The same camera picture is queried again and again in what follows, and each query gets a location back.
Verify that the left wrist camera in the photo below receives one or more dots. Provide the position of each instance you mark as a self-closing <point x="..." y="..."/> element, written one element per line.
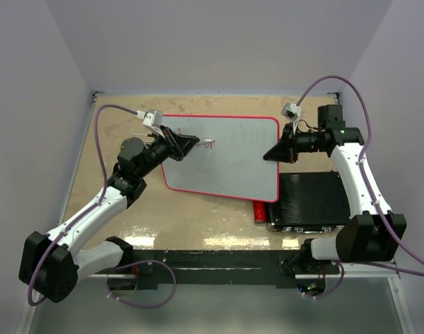
<point x="151" y="120"/>

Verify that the pink framed whiteboard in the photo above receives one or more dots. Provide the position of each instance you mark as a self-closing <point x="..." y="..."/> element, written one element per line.
<point x="232" y="166"/>

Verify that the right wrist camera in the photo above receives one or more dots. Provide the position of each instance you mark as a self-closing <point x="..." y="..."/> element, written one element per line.
<point x="291" y="111"/>

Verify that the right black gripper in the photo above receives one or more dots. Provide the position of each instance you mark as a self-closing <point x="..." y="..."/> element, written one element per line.
<point x="286" y="149"/>

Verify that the black ribbed case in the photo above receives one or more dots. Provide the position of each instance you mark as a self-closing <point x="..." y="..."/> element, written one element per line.
<point x="308" y="203"/>

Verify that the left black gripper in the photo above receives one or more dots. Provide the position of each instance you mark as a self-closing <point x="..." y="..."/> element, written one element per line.
<point x="178" y="145"/>

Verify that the wire whiteboard stand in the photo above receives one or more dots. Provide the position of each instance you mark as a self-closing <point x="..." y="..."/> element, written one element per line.
<point x="146" y="137"/>

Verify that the red glitter microphone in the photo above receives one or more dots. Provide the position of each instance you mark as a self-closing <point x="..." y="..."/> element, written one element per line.
<point x="259" y="210"/>

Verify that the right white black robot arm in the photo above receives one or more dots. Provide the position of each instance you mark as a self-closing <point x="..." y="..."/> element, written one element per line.
<point x="370" y="234"/>

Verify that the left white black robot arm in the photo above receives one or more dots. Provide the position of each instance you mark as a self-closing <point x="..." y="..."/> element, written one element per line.
<point x="54" y="262"/>

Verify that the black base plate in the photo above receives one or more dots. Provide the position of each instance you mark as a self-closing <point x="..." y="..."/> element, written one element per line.
<point x="281" y="269"/>

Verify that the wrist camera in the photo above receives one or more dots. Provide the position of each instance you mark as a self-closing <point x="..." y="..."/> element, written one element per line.
<point x="291" y="111"/>
<point x="151" y="120"/>

